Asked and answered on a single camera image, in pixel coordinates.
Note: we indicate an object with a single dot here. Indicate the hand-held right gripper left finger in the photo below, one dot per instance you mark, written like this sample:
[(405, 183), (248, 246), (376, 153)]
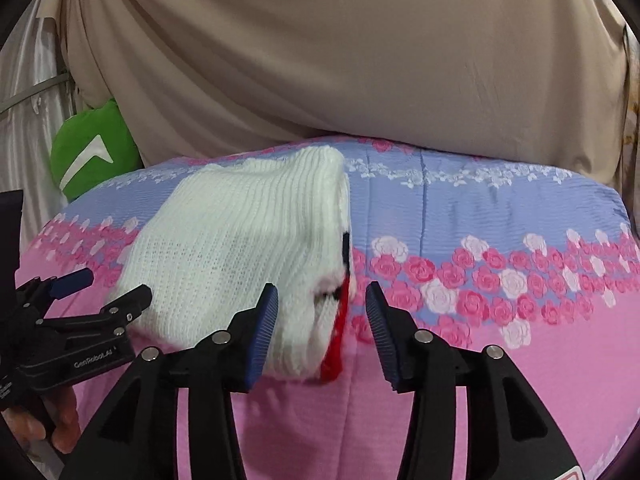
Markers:
[(264, 332)]

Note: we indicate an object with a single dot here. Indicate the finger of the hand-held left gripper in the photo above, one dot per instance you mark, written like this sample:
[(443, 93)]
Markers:
[(75, 279), (125, 300)]

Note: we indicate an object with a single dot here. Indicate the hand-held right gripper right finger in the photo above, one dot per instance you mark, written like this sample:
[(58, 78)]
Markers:
[(381, 332)]

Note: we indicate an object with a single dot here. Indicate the white knit sweater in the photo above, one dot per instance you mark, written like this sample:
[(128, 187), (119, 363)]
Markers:
[(235, 250)]

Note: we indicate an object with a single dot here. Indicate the person's left hand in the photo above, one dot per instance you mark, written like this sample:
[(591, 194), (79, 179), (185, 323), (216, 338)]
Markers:
[(62, 412)]

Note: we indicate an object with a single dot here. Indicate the white curtain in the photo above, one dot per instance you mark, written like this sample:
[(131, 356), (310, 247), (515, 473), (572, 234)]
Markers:
[(35, 160)]

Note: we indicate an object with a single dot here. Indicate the green cushion with white mark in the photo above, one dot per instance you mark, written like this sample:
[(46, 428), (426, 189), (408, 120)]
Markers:
[(85, 135)]

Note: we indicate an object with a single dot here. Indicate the pink blue floral blanket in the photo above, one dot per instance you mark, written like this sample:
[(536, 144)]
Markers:
[(500, 240)]

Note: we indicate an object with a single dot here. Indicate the grey rod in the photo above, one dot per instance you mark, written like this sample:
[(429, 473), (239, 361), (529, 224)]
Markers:
[(35, 91)]

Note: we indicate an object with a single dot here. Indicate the beige sheet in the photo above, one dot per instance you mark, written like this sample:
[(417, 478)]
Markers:
[(350, 50)]

